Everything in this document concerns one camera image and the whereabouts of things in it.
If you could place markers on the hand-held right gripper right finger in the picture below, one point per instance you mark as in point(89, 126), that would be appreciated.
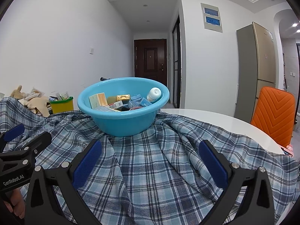
point(213, 164)

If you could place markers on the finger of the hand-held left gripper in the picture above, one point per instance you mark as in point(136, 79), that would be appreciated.
point(14, 131)
point(35, 143)

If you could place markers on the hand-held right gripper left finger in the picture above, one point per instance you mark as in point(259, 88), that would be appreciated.
point(88, 164)

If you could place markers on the blue plastic basin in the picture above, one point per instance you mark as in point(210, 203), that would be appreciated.
point(124, 124)

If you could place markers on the grey-blue cigarette box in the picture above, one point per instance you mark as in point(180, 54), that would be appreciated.
point(105, 108)

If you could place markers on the cream and orange box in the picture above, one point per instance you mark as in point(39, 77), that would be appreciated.
point(98, 100)

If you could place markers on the pink collapsible cup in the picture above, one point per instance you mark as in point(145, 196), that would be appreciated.
point(137, 108)

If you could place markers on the gold and blue cigarette pack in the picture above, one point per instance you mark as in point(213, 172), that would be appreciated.
point(123, 97)

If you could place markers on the white plastic bottle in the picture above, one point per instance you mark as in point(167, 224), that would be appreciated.
point(154, 95)

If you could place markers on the person's left hand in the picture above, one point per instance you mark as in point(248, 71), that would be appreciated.
point(16, 204)

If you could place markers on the beige plush toy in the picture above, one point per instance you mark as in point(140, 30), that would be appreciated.
point(18, 92)

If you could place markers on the yellow bin with green rim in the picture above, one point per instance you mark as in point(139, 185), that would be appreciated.
point(62, 106)

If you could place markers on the blue plaid cloth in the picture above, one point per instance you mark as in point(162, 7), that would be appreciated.
point(152, 180)

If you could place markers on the white and red box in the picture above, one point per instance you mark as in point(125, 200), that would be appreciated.
point(116, 104)

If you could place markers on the orange quilted chair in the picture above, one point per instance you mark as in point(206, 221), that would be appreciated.
point(273, 117)

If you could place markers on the pink toy figure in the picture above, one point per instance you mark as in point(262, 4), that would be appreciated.
point(289, 148)

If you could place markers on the small blue box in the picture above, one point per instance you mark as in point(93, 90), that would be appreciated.
point(136, 97)

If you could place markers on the blue lettered packet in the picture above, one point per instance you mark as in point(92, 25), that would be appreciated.
point(145, 102)

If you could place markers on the gold refrigerator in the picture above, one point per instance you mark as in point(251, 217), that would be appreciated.
point(255, 72)

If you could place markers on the black framed sliding door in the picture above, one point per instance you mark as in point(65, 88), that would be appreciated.
point(177, 63)

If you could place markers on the dark brown door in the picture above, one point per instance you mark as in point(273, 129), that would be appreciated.
point(150, 63)

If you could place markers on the wall panel with blue windows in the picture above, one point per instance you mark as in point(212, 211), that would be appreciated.
point(211, 17)

